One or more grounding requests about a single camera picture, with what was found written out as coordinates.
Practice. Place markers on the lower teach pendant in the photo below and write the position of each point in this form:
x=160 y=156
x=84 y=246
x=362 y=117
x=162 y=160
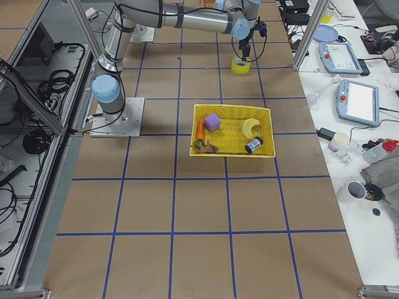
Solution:
x=358 y=102

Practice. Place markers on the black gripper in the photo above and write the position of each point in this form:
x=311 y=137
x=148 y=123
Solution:
x=243 y=42

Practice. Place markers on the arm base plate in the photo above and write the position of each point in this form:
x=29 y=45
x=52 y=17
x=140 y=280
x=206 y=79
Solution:
x=128 y=124
x=142 y=34

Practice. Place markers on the blue plate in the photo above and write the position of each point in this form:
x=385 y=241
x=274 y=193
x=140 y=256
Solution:
x=325 y=33

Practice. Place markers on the yellow woven tray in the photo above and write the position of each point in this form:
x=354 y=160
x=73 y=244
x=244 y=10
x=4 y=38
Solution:
x=228 y=138

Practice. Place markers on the teach pendant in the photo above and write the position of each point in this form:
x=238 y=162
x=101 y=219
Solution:
x=358 y=102
x=339 y=58

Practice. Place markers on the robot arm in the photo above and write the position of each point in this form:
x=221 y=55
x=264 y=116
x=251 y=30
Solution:
x=175 y=55

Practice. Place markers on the brown toy animal figure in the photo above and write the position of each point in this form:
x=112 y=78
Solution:
x=207 y=148

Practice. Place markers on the yellow tape roll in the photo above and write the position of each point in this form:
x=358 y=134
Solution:
x=239 y=66

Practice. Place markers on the lavender white cup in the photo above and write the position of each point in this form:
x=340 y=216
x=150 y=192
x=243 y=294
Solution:
x=338 y=141

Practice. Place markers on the aluminium frame post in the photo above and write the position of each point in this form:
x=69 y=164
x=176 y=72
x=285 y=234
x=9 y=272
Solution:
x=315 y=19

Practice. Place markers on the brown wicker basket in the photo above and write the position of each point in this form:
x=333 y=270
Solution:
x=208 y=3

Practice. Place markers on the white mug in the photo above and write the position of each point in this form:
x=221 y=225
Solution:
x=351 y=192

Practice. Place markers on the black power adapter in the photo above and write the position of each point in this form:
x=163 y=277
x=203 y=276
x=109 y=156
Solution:
x=325 y=134

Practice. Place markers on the grey cloth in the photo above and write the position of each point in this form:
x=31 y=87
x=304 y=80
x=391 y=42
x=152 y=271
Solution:
x=384 y=174

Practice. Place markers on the upper teach pendant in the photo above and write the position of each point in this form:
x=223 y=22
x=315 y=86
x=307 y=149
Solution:
x=339 y=58

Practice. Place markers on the purple foam cube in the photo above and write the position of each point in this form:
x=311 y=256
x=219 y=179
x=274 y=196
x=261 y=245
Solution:
x=212 y=122

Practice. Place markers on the orange toy carrot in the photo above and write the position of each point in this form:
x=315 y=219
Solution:
x=200 y=133

